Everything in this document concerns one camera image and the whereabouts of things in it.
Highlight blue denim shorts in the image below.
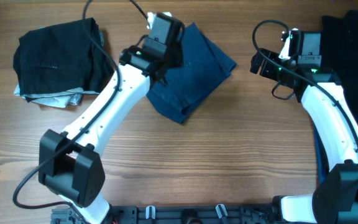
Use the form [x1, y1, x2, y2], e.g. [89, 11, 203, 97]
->
[147, 23, 237, 124]

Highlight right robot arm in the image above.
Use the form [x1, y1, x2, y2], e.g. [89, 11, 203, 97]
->
[250, 29, 358, 223]

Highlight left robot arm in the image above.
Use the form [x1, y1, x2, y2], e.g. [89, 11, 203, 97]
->
[39, 12, 185, 223]

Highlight black polo shirt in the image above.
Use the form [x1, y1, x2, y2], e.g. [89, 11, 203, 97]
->
[321, 10, 358, 124]

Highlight black folded garment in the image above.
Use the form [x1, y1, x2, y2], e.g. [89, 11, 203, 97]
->
[12, 18, 113, 98]

